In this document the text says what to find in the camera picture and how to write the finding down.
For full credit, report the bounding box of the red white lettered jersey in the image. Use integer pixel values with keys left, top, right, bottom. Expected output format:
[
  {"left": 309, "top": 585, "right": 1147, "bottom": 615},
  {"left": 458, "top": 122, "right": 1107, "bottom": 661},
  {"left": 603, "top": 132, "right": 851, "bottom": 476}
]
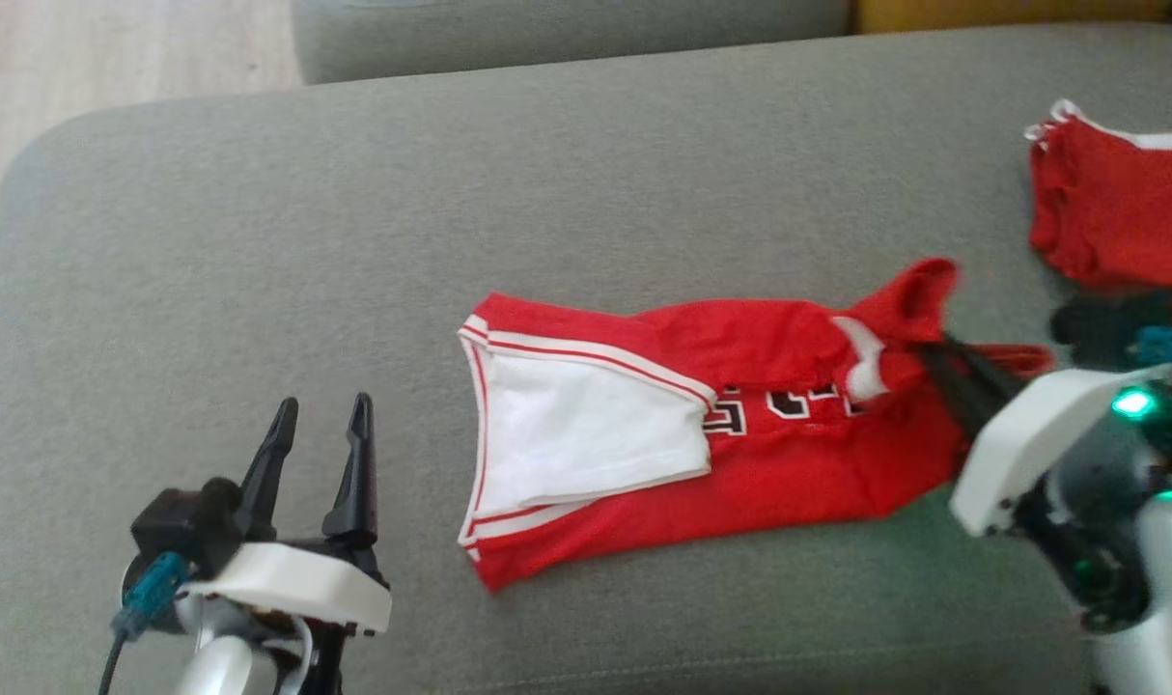
[{"left": 457, "top": 258, "right": 1056, "bottom": 593}]

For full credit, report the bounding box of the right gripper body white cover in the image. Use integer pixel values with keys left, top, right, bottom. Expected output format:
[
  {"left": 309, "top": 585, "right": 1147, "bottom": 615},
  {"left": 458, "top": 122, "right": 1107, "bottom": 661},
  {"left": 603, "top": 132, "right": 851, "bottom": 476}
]
[{"left": 950, "top": 364, "right": 1172, "bottom": 635}]

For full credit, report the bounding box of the red shorts white stripe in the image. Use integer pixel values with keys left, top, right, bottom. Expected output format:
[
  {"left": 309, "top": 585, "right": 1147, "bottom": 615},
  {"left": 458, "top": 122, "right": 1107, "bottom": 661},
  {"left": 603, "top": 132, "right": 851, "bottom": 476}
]
[{"left": 1024, "top": 98, "right": 1172, "bottom": 327}]

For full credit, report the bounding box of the black left camera cable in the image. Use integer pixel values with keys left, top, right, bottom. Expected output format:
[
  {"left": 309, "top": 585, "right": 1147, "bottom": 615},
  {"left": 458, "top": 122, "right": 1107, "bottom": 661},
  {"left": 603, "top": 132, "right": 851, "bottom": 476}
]
[{"left": 97, "top": 631, "right": 130, "bottom": 695}]

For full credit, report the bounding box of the yellow cushion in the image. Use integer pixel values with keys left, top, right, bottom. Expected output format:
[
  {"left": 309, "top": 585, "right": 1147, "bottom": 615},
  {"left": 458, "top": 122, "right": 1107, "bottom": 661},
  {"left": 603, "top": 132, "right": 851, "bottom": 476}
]
[{"left": 855, "top": 0, "right": 1172, "bottom": 36}]

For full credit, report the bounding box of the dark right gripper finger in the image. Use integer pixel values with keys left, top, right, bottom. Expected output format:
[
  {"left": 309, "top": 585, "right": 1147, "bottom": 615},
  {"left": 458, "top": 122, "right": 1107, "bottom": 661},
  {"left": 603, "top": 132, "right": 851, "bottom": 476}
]
[
  {"left": 941, "top": 332, "right": 1029, "bottom": 418},
  {"left": 918, "top": 346, "right": 996, "bottom": 457}
]

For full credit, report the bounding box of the grey sofa seat cushion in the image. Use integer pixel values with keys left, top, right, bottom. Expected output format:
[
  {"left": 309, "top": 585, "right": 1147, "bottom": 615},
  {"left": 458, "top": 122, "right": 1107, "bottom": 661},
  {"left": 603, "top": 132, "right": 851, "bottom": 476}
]
[{"left": 0, "top": 23, "right": 1172, "bottom": 695}]

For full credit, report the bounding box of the teal camera connector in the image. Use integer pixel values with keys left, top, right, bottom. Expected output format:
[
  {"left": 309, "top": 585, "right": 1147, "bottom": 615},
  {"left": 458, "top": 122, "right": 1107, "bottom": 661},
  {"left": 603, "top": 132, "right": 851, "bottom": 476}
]
[
  {"left": 1130, "top": 325, "right": 1172, "bottom": 367},
  {"left": 112, "top": 551, "right": 191, "bottom": 640}
]

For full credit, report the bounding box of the teal right camera connector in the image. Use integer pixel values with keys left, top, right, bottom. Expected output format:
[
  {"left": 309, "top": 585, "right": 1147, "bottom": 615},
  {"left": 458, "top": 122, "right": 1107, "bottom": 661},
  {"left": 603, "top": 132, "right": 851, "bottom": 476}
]
[{"left": 1130, "top": 325, "right": 1172, "bottom": 367}]

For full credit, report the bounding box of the grey sofa back cushion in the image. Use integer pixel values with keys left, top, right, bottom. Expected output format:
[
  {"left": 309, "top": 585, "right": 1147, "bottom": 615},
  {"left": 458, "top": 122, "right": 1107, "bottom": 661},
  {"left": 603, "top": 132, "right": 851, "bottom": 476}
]
[{"left": 291, "top": 0, "right": 853, "bottom": 86}]

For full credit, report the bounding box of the teal left camera connector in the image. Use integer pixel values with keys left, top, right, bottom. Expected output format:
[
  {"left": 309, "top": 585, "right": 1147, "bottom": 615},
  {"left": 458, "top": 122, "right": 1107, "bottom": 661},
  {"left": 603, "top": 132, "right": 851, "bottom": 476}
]
[{"left": 112, "top": 551, "right": 191, "bottom": 640}]

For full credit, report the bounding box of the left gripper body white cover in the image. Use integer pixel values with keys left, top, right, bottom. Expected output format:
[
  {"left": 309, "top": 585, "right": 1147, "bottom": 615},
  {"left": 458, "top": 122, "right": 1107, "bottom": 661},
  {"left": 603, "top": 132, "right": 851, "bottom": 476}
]
[{"left": 171, "top": 533, "right": 393, "bottom": 695}]

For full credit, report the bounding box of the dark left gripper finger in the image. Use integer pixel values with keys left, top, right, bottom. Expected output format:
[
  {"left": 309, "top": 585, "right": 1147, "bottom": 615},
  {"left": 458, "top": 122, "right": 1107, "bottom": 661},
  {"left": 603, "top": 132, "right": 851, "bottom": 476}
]
[
  {"left": 234, "top": 397, "right": 300, "bottom": 543},
  {"left": 321, "top": 391, "right": 380, "bottom": 549}
]

